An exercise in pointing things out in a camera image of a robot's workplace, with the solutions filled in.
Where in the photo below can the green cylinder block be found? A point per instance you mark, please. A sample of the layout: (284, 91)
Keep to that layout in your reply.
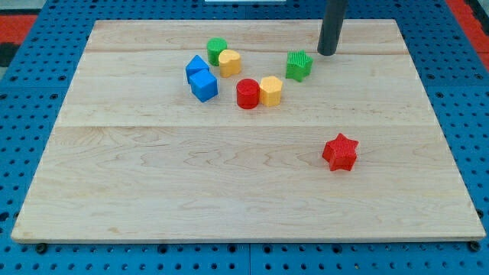
(214, 47)

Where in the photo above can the light wooden board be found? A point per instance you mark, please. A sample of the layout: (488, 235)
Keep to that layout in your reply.
(135, 158)

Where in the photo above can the yellow heart block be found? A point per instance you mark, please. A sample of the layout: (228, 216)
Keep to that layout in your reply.
(229, 63)

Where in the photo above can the blue cube block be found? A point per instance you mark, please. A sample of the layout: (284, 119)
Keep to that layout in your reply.
(204, 85)

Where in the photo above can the yellow hexagon block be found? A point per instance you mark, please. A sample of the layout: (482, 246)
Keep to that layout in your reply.
(270, 91)

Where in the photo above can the green star block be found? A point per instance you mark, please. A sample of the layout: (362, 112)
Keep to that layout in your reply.
(299, 65)

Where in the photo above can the red cylinder block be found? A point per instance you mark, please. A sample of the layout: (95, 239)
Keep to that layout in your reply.
(248, 93)

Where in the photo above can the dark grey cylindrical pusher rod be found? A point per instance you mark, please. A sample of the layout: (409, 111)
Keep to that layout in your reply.
(331, 27)

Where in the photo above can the blue triangular block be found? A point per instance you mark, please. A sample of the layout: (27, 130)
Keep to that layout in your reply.
(196, 64)

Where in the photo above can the red star block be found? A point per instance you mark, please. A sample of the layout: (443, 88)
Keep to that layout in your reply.
(340, 153)

